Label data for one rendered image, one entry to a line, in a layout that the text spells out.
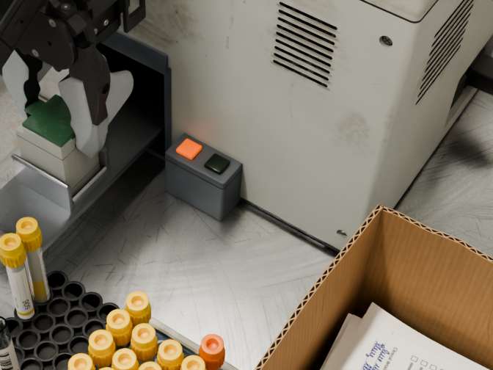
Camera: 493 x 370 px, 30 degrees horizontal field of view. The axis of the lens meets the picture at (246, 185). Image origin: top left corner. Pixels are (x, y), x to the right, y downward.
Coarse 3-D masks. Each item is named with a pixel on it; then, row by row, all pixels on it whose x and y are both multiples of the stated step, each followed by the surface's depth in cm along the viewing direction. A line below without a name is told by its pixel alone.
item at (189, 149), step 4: (188, 140) 76; (184, 144) 76; (188, 144) 76; (192, 144) 76; (196, 144) 76; (180, 148) 76; (184, 148) 76; (188, 148) 76; (192, 148) 76; (196, 148) 76; (200, 148) 76; (180, 152) 76; (184, 152) 76; (188, 152) 76; (192, 152) 76; (196, 152) 76; (188, 156) 75; (192, 156) 75
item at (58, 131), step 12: (36, 108) 70; (48, 108) 70; (60, 108) 70; (36, 120) 69; (48, 120) 69; (60, 120) 69; (36, 132) 69; (48, 132) 69; (60, 132) 69; (72, 132) 69; (60, 144) 68
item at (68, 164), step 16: (16, 128) 70; (32, 144) 70; (48, 144) 69; (32, 160) 72; (48, 160) 70; (64, 160) 69; (80, 160) 71; (96, 160) 74; (64, 176) 71; (80, 176) 73
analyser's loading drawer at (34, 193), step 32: (160, 96) 82; (128, 128) 79; (160, 128) 79; (128, 160) 77; (0, 192) 74; (32, 192) 74; (64, 192) 71; (96, 192) 74; (0, 224) 69; (64, 224) 72
